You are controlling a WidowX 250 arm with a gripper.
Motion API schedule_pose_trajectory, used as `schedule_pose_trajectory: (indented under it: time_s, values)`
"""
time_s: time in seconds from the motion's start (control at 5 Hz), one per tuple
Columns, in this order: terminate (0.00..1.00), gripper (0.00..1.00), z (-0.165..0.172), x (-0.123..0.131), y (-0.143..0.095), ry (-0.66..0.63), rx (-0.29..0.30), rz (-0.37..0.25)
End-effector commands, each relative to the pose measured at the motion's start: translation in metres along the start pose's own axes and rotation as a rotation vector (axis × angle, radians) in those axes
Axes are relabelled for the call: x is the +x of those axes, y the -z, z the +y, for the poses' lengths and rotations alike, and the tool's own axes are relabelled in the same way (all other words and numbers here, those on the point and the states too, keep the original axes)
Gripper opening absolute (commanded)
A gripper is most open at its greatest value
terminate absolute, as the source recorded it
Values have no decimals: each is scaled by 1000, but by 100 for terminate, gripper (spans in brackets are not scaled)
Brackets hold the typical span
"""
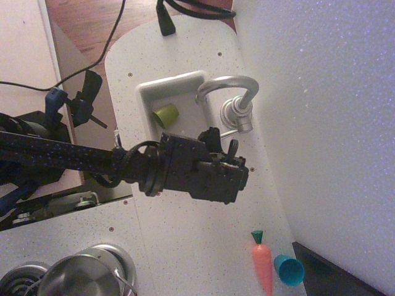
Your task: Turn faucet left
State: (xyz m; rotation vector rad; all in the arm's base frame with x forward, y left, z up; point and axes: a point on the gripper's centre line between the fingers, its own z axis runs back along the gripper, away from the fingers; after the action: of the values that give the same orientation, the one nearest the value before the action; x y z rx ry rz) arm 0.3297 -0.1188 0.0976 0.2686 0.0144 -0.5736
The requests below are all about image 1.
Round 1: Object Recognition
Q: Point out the black cable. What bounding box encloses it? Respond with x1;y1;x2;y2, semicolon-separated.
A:
0;0;127;92

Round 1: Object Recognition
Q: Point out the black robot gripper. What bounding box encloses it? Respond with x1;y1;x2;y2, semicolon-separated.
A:
138;127;249;204

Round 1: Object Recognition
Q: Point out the silver stove burner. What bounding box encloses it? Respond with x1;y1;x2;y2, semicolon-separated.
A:
1;261;49;295

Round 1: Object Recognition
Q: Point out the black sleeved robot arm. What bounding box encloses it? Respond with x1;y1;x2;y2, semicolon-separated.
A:
1;114;164;196

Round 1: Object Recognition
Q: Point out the silver toy faucet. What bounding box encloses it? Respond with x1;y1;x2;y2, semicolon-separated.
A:
196;75;259;139

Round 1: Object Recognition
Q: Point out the teal plastic cup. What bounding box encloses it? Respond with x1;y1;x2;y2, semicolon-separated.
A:
274;255;305;286

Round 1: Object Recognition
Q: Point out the green plastic cup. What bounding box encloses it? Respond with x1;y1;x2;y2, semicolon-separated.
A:
152;104;180;129

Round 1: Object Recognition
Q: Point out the white toy sink basin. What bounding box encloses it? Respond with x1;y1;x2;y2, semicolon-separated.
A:
136;70;214;140

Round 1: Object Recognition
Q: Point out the stainless steel pot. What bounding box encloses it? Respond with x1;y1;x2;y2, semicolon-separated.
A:
38;244;138;295

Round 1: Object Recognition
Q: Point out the orange toy carrot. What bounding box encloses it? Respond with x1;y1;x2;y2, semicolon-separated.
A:
251;230;273;296

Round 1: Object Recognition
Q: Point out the blue black clamp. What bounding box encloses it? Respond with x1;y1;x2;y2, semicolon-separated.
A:
44;70;107;130

